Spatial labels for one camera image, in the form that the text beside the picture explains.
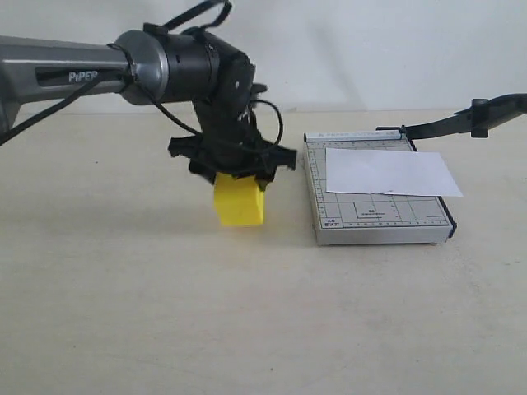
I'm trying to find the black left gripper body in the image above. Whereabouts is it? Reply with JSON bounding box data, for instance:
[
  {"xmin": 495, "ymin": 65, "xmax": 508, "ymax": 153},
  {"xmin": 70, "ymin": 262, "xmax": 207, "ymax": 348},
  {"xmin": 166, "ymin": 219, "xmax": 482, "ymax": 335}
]
[{"xmin": 168, "ymin": 126, "xmax": 297, "ymax": 177}]

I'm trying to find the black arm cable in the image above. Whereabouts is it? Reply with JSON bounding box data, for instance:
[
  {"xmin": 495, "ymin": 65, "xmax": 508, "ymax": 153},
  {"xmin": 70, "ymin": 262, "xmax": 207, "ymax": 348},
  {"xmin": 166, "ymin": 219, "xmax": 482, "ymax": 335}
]
[{"xmin": 0, "ymin": 0, "xmax": 285, "ymax": 165}]

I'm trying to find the yellow foam cube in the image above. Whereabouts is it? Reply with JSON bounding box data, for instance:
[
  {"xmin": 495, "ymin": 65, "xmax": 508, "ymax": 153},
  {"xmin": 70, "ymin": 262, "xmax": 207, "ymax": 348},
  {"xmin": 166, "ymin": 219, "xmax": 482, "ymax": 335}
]
[{"xmin": 213, "ymin": 173, "xmax": 265, "ymax": 227}]

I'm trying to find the black cutter blade arm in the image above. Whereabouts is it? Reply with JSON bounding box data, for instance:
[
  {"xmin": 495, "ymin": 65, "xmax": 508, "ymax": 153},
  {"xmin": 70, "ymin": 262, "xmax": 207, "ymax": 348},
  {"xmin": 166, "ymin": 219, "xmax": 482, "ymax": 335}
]
[{"xmin": 401, "ymin": 93, "xmax": 526, "ymax": 140}]

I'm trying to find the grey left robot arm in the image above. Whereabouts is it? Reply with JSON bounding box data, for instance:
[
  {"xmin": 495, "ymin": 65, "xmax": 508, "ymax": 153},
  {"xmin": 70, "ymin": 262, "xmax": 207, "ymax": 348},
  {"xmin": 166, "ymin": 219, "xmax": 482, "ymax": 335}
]
[{"xmin": 1, "ymin": 28, "xmax": 297, "ymax": 189}]

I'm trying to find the white paper sheet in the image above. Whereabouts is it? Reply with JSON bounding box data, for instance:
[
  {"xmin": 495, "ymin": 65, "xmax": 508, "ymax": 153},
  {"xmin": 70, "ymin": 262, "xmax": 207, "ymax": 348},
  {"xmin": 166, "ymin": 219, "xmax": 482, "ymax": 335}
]
[{"xmin": 325, "ymin": 148, "xmax": 463, "ymax": 198}]

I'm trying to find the grey paper cutter base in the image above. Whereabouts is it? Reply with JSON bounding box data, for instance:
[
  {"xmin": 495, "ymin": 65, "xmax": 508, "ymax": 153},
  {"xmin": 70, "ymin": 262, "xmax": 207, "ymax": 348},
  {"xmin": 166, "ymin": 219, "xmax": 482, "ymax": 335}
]
[{"xmin": 304, "ymin": 128, "xmax": 457, "ymax": 245}]

